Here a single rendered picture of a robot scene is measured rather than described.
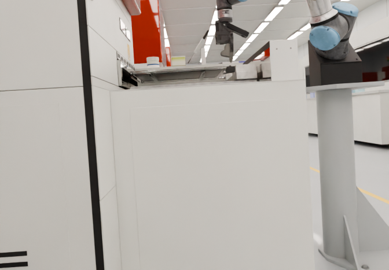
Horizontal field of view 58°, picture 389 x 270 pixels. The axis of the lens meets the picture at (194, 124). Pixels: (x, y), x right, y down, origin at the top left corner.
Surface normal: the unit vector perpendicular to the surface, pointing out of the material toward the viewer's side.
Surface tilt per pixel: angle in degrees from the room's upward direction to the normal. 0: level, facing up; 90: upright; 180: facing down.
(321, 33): 129
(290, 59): 90
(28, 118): 90
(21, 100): 90
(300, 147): 90
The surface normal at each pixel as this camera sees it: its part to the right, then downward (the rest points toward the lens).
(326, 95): -0.75, 0.07
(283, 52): 0.03, 0.04
